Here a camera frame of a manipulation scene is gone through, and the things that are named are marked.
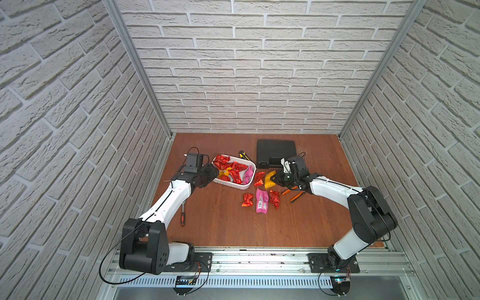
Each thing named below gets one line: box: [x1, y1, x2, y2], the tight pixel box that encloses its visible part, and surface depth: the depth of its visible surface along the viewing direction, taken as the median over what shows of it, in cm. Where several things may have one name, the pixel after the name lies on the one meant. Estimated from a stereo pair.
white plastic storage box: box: [211, 153, 257, 190], surface depth 99 cm
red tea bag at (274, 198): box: [269, 189, 281, 210], surface depth 91 cm
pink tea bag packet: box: [255, 188, 270, 215], surface depth 90 cm
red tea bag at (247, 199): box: [241, 192, 254, 207], surface depth 89 cm
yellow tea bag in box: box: [217, 166, 233, 178], surface depth 98 cm
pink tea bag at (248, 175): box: [243, 165, 254, 185], surface depth 98 cm
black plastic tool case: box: [256, 139, 297, 169], surface depth 108 cm
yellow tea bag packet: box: [264, 170, 277, 190], surface depth 90 cm
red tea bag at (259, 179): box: [253, 171, 265, 187], surface depth 97 cm
